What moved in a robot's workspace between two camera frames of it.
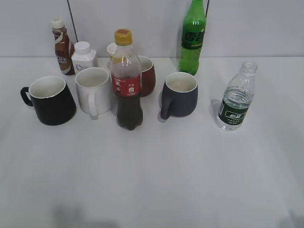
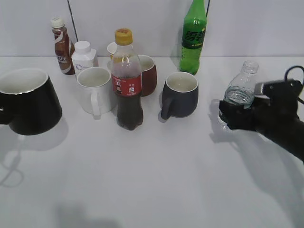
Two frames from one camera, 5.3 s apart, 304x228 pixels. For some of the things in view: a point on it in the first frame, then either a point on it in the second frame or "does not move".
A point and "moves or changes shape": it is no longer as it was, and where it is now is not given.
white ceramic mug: [93, 90] does not move
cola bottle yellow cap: [126, 77] does not move
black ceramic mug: [52, 99] moves or changes shape
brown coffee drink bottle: [64, 47] does not move
